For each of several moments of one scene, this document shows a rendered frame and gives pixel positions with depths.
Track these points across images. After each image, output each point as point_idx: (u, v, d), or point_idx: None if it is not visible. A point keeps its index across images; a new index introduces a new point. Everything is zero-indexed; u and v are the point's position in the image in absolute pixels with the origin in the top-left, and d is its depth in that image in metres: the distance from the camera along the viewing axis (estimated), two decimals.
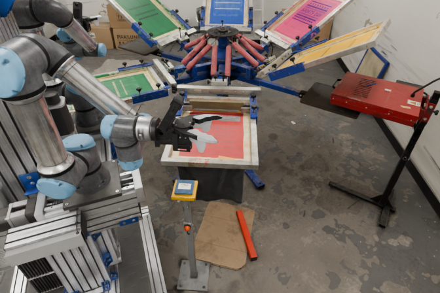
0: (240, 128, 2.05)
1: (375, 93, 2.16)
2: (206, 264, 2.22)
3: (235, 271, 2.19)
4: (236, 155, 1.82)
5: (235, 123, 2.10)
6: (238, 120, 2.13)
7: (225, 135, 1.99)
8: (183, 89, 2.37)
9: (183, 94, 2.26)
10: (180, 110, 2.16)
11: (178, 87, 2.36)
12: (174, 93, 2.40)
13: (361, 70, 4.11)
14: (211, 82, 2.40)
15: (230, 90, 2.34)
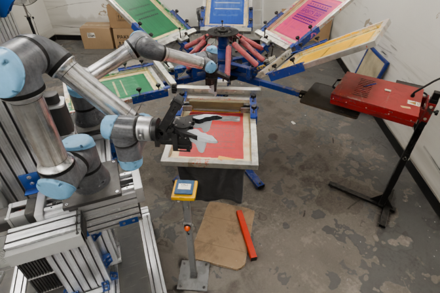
0: (240, 128, 2.05)
1: (375, 93, 2.16)
2: (206, 264, 2.22)
3: (235, 271, 2.19)
4: (236, 155, 1.82)
5: (235, 123, 2.10)
6: (238, 120, 2.13)
7: (225, 135, 1.99)
8: (183, 89, 2.37)
9: (183, 94, 2.26)
10: (180, 110, 2.15)
11: (178, 87, 2.36)
12: (174, 93, 2.40)
13: (361, 70, 4.11)
14: None
15: (230, 90, 2.34)
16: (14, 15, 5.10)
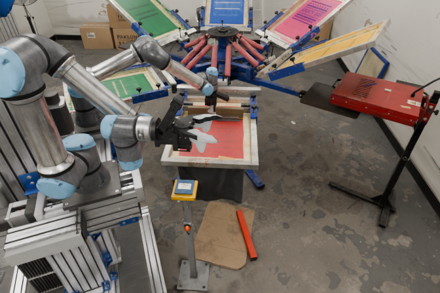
0: (240, 128, 2.05)
1: (375, 93, 2.16)
2: (206, 264, 2.22)
3: (235, 271, 2.19)
4: (236, 155, 1.82)
5: (235, 123, 2.10)
6: (238, 120, 2.13)
7: (225, 135, 1.99)
8: (183, 89, 2.37)
9: (183, 94, 2.26)
10: (180, 110, 2.15)
11: (178, 87, 2.36)
12: (174, 93, 2.40)
13: (361, 70, 4.11)
14: None
15: (230, 90, 2.34)
16: (14, 15, 5.10)
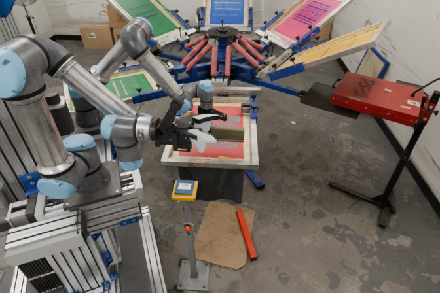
0: (240, 128, 2.06)
1: (375, 93, 2.16)
2: (206, 264, 2.22)
3: (235, 271, 2.20)
4: (236, 155, 1.82)
5: (235, 123, 2.10)
6: (238, 120, 2.13)
7: None
8: None
9: None
10: None
11: None
12: None
13: (361, 70, 4.11)
14: None
15: (230, 90, 2.35)
16: (14, 15, 5.10)
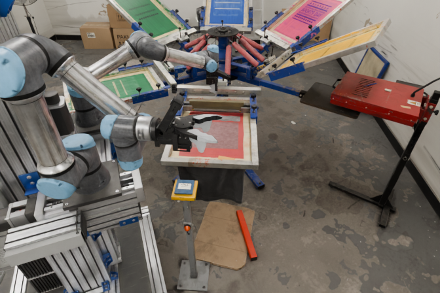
0: (240, 128, 2.05)
1: (375, 93, 2.16)
2: (206, 264, 2.22)
3: (235, 271, 2.19)
4: (236, 155, 1.82)
5: (235, 123, 2.10)
6: (238, 120, 2.13)
7: None
8: (183, 89, 2.37)
9: (183, 94, 2.26)
10: (180, 110, 2.15)
11: (178, 87, 2.36)
12: (174, 93, 2.40)
13: (361, 70, 4.11)
14: None
15: (230, 90, 2.34)
16: (14, 15, 5.10)
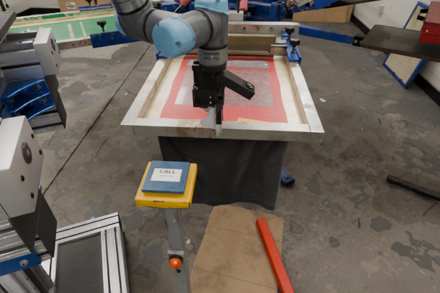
0: (272, 77, 1.16)
1: None
2: None
3: None
4: (272, 118, 0.93)
5: (262, 70, 1.21)
6: (267, 67, 1.24)
7: None
8: None
9: None
10: None
11: None
12: None
13: None
14: None
15: (250, 26, 1.45)
16: None
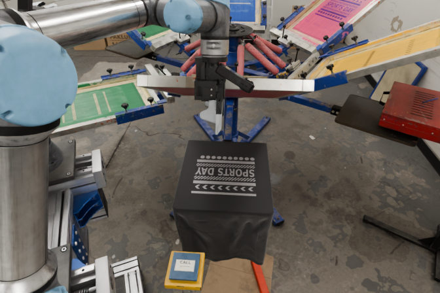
0: None
1: None
2: None
3: None
4: (268, 91, 1.06)
5: (258, 95, 1.40)
6: None
7: None
8: None
9: None
10: None
11: None
12: None
13: (388, 75, 3.55)
14: None
15: None
16: None
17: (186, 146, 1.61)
